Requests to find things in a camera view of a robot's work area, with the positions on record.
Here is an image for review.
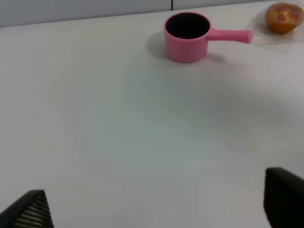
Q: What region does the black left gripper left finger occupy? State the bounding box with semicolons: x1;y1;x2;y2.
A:
0;190;54;228

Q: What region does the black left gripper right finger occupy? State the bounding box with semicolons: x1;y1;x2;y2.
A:
263;167;304;228

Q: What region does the clear plastic muffin wrapper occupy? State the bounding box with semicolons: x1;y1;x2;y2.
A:
247;0;304;52

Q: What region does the muffin with red toppings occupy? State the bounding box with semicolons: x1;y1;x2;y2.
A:
265;2;304;34

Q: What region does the pink saucepan with handle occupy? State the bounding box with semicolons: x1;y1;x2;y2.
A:
163;12;253;63

